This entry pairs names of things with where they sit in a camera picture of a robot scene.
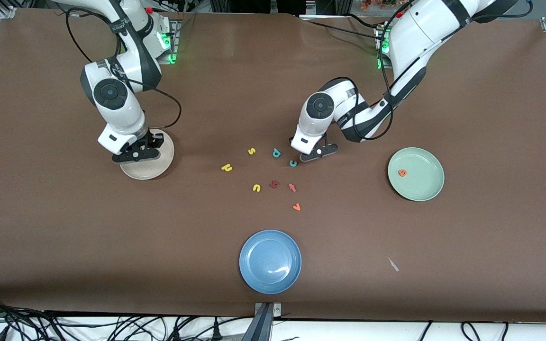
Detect orange decorative object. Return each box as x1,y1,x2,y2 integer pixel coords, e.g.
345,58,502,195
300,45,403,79
361,0,397,11

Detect green round plate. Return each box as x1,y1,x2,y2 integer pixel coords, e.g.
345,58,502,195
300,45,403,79
387,147,445,202

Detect tangled black floor cables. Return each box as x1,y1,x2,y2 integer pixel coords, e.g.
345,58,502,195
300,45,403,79
0,295,255,341

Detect beige round plate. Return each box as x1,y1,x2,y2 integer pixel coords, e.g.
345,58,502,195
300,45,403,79
120,129,175,180

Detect brown table cover sheet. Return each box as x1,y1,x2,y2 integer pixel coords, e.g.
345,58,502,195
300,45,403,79
0,9,546,323

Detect blue round plate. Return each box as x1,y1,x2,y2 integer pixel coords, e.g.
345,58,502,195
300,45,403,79
239,230,302,295

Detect black cable across table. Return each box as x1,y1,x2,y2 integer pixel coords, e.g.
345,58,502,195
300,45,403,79
301,13,390,43

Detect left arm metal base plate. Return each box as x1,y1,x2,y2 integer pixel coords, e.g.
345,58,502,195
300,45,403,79
375,24,394,70

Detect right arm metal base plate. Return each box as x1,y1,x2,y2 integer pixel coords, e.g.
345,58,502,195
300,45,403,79
157,19,181,64

